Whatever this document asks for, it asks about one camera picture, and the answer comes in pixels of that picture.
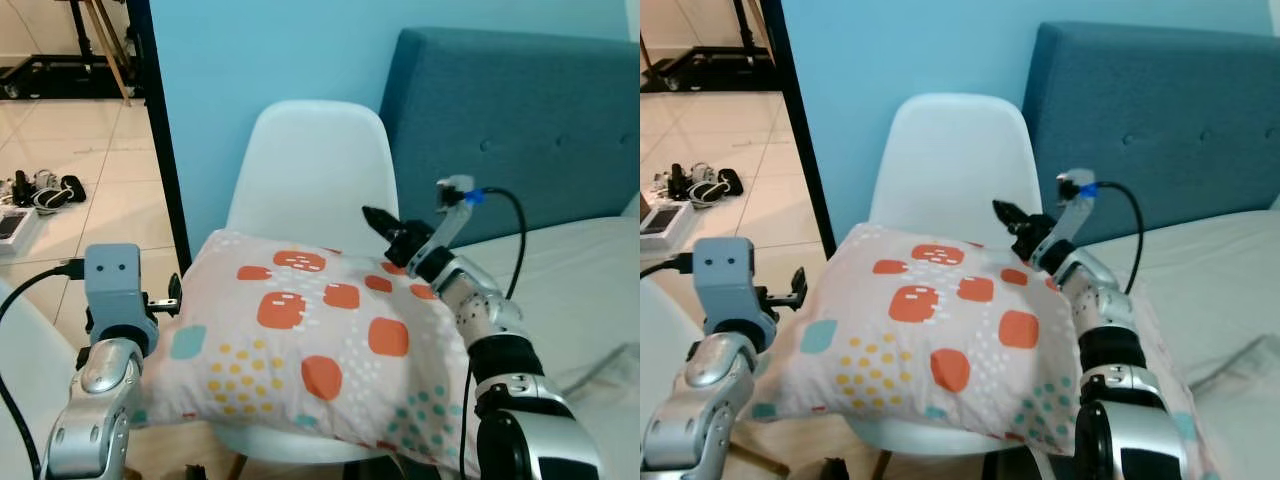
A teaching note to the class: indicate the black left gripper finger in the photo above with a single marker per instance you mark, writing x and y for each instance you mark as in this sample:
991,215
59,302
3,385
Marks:
175,293
799,284

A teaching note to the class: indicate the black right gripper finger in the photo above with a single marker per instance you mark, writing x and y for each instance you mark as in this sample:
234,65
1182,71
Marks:
1009,214
380,221

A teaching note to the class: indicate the white pillow with orange patches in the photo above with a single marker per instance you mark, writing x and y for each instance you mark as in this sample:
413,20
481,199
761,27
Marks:
300,340
930,335

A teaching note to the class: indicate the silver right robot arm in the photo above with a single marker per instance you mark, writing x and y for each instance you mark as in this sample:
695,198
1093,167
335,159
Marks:
500,350
1105,340

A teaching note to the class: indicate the white plastic chair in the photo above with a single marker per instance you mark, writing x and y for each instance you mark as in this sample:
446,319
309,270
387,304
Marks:
310,170
950,160

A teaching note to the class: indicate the flat white box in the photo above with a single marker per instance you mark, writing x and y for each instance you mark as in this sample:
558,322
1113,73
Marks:
662,222
15,228

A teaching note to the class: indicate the pile of black white gear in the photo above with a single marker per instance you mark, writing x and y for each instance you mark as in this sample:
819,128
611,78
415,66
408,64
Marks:
700,183
45,190

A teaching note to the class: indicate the white rounded furniture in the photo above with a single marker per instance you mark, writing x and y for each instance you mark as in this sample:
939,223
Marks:
25,400

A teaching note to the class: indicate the blue upholstered headboard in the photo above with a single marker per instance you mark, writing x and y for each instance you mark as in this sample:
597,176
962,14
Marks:
530,120
1170,120

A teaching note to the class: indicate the white bed mattress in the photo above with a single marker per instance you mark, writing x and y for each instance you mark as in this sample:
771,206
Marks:
1220,290
580,290

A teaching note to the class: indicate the black metal floor stand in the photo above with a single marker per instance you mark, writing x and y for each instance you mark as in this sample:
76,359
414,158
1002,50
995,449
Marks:
60,75
715,65

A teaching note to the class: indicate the wooden stick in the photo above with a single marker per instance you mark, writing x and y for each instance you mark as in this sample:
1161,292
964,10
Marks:
110,50
758,25

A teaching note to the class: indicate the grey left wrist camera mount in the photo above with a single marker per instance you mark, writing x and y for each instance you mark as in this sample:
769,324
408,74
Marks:
725,280
112,280

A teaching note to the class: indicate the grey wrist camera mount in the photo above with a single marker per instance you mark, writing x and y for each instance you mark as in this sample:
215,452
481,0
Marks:
1075,205
112,280
453,205
725,280

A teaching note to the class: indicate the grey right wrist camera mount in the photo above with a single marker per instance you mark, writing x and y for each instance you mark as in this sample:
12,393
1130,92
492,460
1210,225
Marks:
453,205
1075,205

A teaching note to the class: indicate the black door frame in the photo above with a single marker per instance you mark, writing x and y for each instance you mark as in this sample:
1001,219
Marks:
800,120
160,130

